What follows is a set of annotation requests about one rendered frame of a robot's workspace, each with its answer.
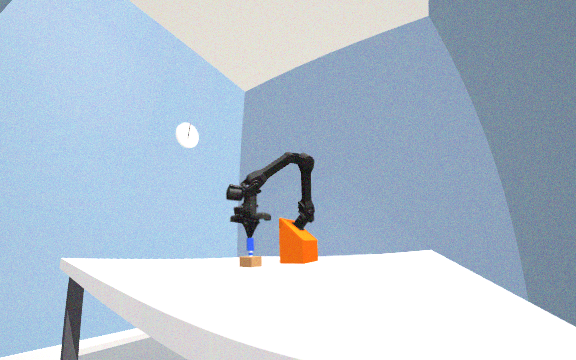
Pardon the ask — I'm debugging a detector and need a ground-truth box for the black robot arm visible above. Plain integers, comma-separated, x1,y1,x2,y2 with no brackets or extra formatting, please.
226,152,315,230

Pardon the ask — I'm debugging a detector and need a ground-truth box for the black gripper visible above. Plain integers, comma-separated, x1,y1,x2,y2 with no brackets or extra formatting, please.
230,201,271,238

